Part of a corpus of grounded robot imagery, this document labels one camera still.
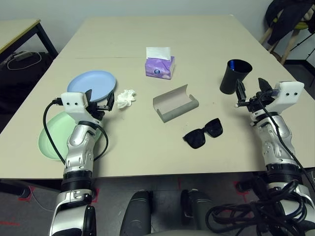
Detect beige side table black frame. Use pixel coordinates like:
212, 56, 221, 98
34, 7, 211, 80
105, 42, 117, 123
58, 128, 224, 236
0, 18, 59, 59

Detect green plate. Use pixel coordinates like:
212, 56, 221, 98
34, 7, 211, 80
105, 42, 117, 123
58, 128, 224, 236
38, 110, 104, 161

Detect purple tissue box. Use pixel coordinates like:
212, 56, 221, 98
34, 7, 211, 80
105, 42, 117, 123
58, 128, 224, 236
144, 46, 176, 81

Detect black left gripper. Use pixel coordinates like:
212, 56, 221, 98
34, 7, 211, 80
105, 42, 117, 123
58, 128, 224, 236
84, 89, 115, 121

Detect grey robot right leg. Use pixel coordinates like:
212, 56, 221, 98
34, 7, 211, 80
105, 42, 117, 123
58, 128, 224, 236
181, 188, 222, 236

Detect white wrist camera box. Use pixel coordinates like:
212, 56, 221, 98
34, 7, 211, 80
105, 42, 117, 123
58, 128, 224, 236
267, 81, 305, 114
60, 92, 89, 122

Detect yellow-green stool cushion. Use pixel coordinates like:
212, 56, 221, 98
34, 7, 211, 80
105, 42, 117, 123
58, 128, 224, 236
292, 21, 312, 30

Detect black cable bundle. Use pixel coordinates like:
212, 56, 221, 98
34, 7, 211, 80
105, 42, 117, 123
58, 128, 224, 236
205, 177, 315, 236

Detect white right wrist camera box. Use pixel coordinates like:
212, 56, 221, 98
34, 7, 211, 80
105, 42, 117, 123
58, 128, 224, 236
267, 81, 305, 114

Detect grey robot left leg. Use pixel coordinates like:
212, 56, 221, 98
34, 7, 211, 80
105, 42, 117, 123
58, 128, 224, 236
119, 189, 155, 236

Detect blue plate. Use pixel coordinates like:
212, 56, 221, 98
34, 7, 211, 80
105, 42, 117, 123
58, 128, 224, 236
66, 70, 117, 103

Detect black jacket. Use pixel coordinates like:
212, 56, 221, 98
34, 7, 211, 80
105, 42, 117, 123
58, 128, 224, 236
265, 0, 315, 46

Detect black cup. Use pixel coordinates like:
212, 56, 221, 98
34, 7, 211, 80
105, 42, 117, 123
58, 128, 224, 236
220, 59, 253, 94

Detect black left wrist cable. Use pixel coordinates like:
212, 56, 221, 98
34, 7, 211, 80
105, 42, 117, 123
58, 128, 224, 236
43, 98, 109, 165

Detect white floor cable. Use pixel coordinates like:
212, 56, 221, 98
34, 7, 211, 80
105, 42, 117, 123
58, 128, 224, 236
6, 50, 42, 70

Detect wooden stool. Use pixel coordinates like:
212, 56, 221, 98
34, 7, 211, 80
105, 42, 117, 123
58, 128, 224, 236
258, 21, 315, 65

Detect white tissue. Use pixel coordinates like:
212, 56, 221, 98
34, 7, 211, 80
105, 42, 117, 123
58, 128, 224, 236
116, 89, 137, 109

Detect grey robot leg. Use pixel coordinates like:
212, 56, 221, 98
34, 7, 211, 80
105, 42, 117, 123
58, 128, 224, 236
119, 189, 155, 236
181, 188, 222, 236

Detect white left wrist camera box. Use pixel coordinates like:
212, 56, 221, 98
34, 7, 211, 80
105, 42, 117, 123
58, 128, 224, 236
60, 92, 89, 122

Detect black sunglasses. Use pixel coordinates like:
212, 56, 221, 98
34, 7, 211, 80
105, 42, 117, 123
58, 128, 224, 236
183, 118, 223, 149

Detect grey glasses case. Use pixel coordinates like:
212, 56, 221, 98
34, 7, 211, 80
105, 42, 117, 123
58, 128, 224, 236
153, 84, 199, 123

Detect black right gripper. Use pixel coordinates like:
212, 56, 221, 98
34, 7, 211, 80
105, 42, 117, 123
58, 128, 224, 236
235, 78, 274, 114

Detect grey power adapter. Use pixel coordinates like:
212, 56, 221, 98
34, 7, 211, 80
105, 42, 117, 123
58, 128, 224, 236
12, 50, 32, 61

